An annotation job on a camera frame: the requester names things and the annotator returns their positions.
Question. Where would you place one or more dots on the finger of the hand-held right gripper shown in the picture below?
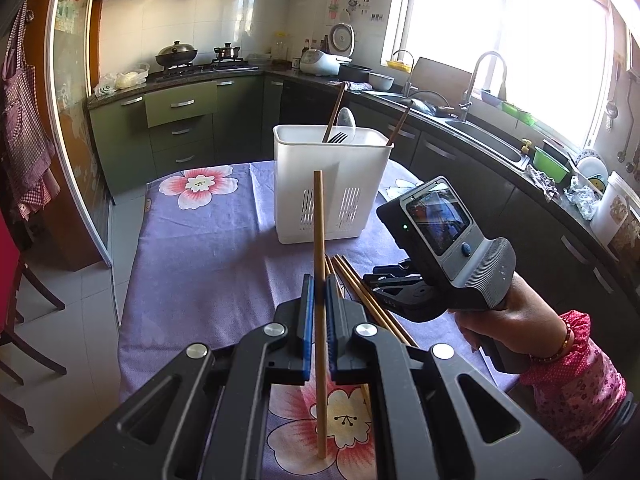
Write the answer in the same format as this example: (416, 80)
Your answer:
(395, 267)
(392, 291)

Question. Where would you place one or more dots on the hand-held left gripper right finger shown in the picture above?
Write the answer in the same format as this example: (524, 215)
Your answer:
(330, 320)

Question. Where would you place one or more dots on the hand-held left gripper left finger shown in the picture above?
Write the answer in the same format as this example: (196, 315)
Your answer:
(310, 320)

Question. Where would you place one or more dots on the row of wooden chopsticks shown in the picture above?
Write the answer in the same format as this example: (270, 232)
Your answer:
(357, 285)

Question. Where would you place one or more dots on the wooden chopstick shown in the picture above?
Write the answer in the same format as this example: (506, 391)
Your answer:
(318, 230)
(400, 122)
(336, 110)

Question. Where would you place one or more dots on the white plastic utensil holder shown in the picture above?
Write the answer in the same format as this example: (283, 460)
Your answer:
(300, 175)

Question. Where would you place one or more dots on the person's right forearm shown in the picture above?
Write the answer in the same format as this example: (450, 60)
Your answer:
(575, 390)

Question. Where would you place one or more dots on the person's right hand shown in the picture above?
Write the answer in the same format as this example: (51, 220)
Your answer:
(520, 320)

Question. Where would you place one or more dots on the green sink base cabinets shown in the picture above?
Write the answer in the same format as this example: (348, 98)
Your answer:
(475, 175)

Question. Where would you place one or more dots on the purple floral tablecloth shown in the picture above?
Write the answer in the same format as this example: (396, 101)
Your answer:
(210, 270)

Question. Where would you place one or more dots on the patterned crumpled cloth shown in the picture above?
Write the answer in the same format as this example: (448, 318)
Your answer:
(542, 182)

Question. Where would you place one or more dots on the stainless double sink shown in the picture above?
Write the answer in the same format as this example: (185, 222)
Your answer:
(487, 142)

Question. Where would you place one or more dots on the green plastic basin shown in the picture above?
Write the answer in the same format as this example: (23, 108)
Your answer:
(550, 166)

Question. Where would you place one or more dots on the crumpled foil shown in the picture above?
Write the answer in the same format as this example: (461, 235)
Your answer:
(582, 197)

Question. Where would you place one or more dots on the white storage container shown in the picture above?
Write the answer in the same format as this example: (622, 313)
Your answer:
(607, 210)

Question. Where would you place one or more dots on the white plate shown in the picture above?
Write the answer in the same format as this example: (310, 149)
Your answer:
(591, 167)

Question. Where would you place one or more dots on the small green sill basket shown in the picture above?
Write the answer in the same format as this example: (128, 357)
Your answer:
(517, 112)

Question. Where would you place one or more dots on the small blue sill basket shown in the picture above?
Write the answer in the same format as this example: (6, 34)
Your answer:
(491, 97)

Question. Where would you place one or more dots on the grey dish cloth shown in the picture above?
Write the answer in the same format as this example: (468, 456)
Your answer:
(359, 87)

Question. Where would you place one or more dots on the white bowl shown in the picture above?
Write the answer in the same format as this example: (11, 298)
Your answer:
(381, 81)

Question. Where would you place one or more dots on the wooden cutting board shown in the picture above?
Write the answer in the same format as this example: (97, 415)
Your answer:
(442, 77)

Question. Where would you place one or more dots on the steel kitchen faucet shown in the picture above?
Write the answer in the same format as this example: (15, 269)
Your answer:
(475, 75)

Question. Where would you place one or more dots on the black inner pot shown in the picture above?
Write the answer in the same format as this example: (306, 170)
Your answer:
(355, 74)

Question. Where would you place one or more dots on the yellow basket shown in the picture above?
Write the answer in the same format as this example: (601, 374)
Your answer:
(399, 64)

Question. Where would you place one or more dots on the hanging metal ladle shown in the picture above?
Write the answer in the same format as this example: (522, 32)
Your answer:
(610, 107)

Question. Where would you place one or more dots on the white rice cooker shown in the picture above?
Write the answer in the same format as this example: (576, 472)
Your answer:
(320, 62)

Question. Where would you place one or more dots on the dark sauce bottles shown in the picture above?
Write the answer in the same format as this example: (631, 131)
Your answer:
(312, 46)

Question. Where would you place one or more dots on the kitchen window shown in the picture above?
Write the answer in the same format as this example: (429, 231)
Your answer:
(525, 35)

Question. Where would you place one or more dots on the yellowish oil bottle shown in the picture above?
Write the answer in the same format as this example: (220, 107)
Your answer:
(280, 47)

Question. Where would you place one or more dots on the green base cabinets with drawers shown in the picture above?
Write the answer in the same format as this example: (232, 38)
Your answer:
(120, 145)

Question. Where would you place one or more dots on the small steel pot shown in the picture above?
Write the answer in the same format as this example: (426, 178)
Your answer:
(227, 53)

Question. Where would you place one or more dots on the black gas stove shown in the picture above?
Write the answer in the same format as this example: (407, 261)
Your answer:
(205, 69)

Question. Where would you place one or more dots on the black lidded wok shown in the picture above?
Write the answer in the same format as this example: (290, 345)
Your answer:
(176, 55)

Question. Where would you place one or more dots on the white plastic bag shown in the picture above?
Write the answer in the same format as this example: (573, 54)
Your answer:
(125, 80)

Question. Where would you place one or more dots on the red wooden chair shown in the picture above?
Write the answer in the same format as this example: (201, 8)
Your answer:
(10, 245)

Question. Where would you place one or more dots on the sliding glass door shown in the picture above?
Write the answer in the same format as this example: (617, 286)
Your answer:
(75, 110)

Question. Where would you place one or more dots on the checkered apron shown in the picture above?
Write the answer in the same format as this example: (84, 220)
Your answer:
(25, 125)

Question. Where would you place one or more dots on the wooden door frame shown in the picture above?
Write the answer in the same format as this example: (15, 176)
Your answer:
(42, 85)

